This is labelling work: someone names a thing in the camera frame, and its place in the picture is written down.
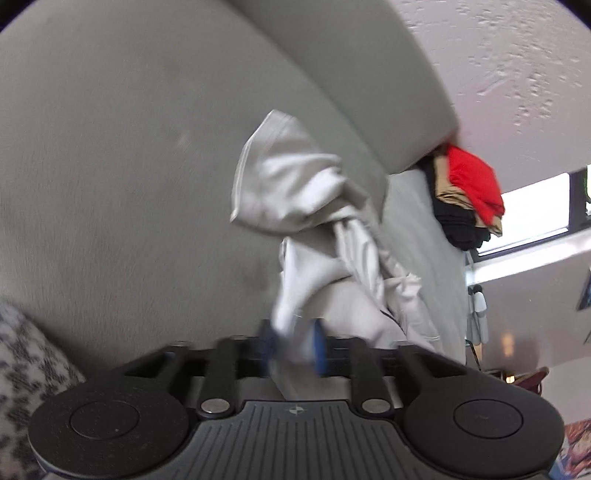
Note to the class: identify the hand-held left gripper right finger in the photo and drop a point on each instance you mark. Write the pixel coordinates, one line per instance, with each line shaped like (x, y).
(321, 348)

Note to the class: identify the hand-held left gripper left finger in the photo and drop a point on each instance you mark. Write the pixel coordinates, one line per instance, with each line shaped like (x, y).
(268, 350)

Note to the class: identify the white garment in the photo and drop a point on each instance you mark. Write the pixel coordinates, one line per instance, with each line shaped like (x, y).
(286, 184)

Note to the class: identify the white hanging object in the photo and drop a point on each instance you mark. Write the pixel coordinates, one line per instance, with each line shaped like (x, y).
(478, 314)

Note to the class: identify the black cloth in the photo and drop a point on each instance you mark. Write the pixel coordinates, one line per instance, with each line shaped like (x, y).
(461, 228)

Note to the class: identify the black and white patterned blanket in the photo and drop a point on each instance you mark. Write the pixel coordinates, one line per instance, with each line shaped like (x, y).
(27, 360)

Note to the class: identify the grey sofa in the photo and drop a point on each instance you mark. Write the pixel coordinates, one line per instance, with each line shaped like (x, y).
(115, 161)

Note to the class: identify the window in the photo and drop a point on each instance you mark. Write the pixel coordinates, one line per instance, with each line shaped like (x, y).
(531, 207)

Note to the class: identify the colourful printed cloth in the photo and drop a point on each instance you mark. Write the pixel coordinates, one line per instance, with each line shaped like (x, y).
(575, 450)

